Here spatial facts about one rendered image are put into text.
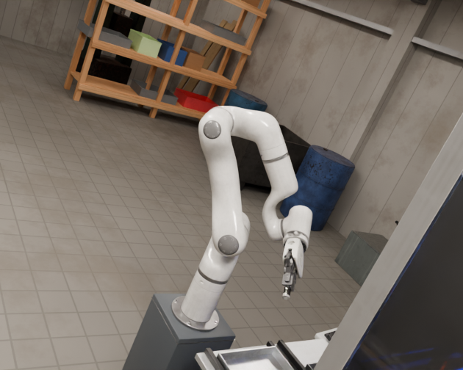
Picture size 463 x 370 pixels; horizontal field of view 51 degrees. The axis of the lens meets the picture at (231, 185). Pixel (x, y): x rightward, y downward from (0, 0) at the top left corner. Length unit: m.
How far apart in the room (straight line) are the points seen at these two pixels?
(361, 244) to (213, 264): 3.54
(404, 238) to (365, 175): 5.02
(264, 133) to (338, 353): 0.71
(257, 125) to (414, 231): 0.67
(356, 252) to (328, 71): 2.78
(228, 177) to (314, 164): 4.06
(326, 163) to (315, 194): 0.38
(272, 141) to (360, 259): 3.68
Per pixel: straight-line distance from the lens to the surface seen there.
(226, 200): 1.64
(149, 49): 7.31
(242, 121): 1.61
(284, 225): 1.69
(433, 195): 1.11
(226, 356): 1.73
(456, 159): 1.10
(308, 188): 5.69
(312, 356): 2.00
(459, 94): 5.71
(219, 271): 1.74
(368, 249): 5.11
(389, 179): 5.93
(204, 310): 1.83
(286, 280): 1.53
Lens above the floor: 1.91
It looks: 18 degrees down
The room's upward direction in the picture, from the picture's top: 24 degrees clockwise
